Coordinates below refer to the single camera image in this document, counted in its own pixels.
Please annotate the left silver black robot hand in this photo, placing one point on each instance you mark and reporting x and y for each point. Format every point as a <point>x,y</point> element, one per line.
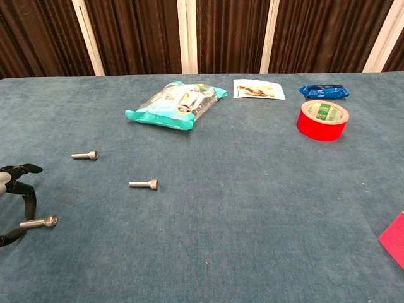
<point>29,202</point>

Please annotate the silver bolt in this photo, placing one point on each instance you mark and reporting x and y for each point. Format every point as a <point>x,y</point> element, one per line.
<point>82,155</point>
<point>139,184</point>
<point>39,222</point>

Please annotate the teal clear snack bag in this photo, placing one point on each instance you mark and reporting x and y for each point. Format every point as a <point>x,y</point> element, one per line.
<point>170,110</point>

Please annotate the teal velvet table cloth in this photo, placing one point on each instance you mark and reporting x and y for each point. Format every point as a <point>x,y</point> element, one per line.
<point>221,205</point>

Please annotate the dark brown curtain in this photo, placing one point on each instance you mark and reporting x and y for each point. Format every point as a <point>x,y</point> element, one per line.
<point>139,34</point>

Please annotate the small white picture card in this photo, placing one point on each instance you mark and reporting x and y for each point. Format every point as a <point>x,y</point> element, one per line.
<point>259,90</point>

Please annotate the red tape roll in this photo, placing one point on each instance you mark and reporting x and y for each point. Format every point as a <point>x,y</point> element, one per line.
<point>315,127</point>

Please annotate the blue snack packet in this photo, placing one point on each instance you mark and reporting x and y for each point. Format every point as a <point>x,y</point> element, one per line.
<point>325,92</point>

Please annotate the pink sticky note block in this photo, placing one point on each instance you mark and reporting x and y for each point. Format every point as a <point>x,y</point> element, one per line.
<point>396,240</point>

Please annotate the white frame post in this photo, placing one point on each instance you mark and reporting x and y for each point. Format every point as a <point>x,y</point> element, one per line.
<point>269,38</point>
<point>383,47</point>
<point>186,38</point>
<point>89,38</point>

